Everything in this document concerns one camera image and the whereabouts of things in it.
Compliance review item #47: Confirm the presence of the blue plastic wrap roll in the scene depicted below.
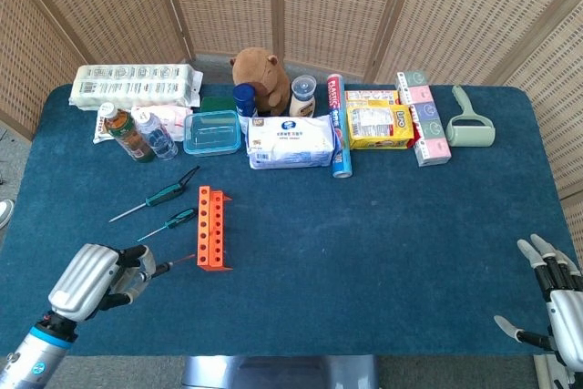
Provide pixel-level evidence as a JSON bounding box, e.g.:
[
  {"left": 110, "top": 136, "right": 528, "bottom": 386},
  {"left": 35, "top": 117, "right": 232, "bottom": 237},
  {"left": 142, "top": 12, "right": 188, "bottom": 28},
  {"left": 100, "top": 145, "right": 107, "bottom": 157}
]
[{"left": 325, "top": 72, "right": 354, "bottom": 179}]

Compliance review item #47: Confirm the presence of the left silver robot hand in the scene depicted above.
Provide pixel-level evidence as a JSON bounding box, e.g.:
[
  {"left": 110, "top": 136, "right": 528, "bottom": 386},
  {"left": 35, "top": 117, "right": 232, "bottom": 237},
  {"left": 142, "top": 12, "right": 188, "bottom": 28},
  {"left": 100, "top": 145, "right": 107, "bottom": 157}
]
[{"left": 47, "top": 242, "right": 157, "bottom": 322}]

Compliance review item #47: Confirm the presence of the pastel tissue pack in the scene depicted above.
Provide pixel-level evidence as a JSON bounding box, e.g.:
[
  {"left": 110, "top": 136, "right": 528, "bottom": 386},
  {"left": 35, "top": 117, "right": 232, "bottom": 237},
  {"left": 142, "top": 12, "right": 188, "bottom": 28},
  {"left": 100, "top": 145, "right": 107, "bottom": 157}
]
[{"left": 394, "top": 70, "right": 453, "bottom": 168}]

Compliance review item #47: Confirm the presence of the clear water bottle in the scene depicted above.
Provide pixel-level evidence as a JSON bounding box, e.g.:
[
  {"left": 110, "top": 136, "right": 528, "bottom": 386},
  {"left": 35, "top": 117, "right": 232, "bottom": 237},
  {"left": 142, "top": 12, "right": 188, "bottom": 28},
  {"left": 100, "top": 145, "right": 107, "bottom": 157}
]
[{"left": 131, "top": 108, "right": 179, "bottom": 162}]

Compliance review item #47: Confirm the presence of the light green lint roller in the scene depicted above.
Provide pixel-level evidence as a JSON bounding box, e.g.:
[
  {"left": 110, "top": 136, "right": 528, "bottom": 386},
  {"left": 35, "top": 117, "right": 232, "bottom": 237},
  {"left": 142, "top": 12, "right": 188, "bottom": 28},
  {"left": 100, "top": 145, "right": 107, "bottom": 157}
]
[{"left": 445, "top": 84, "right": 496, "bottom": 148}]

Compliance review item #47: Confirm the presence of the grey robot torso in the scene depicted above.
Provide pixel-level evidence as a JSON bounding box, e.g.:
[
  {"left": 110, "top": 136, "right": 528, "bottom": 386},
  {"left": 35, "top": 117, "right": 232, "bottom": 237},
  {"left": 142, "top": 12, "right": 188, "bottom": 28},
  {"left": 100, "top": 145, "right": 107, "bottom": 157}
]
[{"left": 181, "top": 354, "right": 380, "bottom": 389}]

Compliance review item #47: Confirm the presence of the pink white snack bag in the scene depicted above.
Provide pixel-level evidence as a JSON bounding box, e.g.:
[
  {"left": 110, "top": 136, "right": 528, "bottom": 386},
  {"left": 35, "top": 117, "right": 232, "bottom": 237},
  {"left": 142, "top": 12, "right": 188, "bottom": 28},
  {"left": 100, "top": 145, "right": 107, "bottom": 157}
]
[{"left": 92, "top": 104, "right": 195, "bottom": 144}]

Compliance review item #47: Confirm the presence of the clear container blue lid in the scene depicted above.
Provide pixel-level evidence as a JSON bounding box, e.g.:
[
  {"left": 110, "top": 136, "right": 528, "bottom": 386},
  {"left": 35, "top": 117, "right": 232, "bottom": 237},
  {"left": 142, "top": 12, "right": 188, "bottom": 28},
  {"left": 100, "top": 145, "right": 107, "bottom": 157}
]
[{"left": 182, "top": 109, "right": 242, "bottom": 158}]

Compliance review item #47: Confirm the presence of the orange screwdriver rack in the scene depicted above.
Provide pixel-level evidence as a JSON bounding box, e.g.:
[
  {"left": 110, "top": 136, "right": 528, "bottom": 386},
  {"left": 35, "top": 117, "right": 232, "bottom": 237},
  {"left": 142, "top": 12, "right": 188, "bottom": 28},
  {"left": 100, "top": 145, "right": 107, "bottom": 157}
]
[{"left": 196, "top": 185, "right": 233, "bottom": 272}]

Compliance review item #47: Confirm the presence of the white mayonnaise bottle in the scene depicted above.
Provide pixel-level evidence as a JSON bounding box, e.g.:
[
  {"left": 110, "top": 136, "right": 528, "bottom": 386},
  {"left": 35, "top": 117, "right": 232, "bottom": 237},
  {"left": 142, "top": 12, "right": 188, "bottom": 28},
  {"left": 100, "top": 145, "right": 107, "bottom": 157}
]
[{"left": 288, "top": 74, "right": 318, "bottom": 119}]

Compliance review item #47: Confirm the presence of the green tea bottle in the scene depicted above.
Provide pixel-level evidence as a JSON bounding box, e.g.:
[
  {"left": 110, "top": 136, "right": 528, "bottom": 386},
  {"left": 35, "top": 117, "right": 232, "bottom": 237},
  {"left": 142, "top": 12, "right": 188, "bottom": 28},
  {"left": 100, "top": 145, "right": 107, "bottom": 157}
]
[{"left": 98, "top": 101, "right": 156, "bottom": 164}]

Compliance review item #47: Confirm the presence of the yellow snack box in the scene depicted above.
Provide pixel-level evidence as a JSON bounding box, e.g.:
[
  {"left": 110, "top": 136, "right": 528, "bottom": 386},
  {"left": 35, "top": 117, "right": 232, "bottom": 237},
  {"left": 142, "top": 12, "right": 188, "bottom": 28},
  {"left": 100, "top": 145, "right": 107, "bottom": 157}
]
[{"left": 345, "top": 104, "right": 416, "bottom": 151}]

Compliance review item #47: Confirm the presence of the white shoe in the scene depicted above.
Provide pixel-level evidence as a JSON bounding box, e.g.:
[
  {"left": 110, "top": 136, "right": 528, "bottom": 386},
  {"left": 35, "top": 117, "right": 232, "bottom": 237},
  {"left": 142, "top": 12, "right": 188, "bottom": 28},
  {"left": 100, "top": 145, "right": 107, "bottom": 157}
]
[{"left": 0, "top": 199, "right": 15, "bottom": 230}]

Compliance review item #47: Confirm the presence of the brown capybara plush toy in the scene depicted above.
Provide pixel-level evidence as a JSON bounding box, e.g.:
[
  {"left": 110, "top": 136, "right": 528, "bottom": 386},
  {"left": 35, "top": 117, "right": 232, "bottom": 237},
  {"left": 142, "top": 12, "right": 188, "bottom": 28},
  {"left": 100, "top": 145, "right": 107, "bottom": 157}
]
[{"left": 229, "top": 46, "right": 292, "bottom": 118}]

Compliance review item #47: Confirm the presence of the small green handle screwdriver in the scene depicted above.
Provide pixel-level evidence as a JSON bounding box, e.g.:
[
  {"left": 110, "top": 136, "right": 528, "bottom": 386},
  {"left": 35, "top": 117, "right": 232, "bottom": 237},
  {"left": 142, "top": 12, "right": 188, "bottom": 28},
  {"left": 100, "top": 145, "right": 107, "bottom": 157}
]
[{"left": 136, "top": 207, "right": 199, "bottom": 243}]

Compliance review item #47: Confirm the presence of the blue white spray can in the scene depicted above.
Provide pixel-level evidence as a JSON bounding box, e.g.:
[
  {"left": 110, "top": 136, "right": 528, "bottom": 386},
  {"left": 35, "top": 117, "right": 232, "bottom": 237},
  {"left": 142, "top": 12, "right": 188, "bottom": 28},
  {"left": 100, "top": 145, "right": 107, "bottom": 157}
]
[{"left": 232, "top": 82, "right": 260, "bottom": 135}]

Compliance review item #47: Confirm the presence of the blue felt table cover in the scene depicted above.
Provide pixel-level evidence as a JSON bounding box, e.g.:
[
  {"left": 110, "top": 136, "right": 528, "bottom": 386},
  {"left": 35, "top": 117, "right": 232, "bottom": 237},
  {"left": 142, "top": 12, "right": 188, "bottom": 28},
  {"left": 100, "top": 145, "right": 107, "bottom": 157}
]
[{"left": 0, "top": 83, "right": 578, "bottom": 358}]

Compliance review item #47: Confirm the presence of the black silver precision screwdriver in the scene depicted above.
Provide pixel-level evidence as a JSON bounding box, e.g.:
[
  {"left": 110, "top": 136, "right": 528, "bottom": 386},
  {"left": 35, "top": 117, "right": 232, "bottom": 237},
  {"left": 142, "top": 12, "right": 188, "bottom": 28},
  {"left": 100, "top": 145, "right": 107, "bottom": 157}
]
[{"left": 144, "top": 253, "right": 197, "bottom": 282}]

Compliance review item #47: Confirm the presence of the large green handle screwdriver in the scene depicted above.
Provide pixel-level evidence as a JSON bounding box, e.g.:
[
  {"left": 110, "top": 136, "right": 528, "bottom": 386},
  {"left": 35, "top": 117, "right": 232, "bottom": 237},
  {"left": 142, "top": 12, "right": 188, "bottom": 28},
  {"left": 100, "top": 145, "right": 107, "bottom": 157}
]
[{"left": 107, "top": 181, "right": 188, "bottom": 224}]

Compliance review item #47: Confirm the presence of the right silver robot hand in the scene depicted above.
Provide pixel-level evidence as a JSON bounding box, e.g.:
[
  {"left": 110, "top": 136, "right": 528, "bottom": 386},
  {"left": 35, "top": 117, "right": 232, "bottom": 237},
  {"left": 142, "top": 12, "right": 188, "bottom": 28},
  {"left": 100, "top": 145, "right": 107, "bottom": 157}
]
[{"left": 494, "top": 233, "right": 583, "bottom": 367}]

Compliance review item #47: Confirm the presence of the white toilet paper pack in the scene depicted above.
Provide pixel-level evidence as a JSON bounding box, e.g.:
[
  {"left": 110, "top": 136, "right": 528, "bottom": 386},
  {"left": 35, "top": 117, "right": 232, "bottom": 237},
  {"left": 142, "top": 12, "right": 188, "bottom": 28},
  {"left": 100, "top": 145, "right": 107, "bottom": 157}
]
[{"left": 68, "top": 63, "right": 204, "bottom": 111}]

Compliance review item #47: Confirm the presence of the white blue wet wipes pack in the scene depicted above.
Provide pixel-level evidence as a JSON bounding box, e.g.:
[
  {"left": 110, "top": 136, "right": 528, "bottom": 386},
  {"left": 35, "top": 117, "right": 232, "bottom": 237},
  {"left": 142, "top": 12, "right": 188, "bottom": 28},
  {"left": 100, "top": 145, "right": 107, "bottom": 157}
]
[{"left": 245, "top": 114, "right": 337, "bottom": 170}]

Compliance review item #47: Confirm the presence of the white yellow flat box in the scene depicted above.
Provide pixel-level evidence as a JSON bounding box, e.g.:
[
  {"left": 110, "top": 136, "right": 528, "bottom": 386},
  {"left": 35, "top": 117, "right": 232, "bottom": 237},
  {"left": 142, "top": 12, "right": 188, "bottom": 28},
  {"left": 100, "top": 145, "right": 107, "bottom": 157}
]
[{"left": 344, "top": 89, "right": 401, "bottom": 107}]

